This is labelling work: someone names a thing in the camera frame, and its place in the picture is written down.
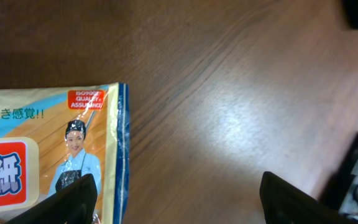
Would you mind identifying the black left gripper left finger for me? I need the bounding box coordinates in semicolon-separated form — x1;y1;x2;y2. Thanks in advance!
6;174;98;224

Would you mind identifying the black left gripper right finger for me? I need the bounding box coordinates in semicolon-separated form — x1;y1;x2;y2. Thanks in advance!
259;171;355;224

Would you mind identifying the yellow chip bag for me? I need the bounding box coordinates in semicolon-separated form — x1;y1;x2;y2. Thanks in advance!
0;83;130;224

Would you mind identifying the white barcode scanner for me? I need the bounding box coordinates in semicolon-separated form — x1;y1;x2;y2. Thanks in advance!
320;133;358;222

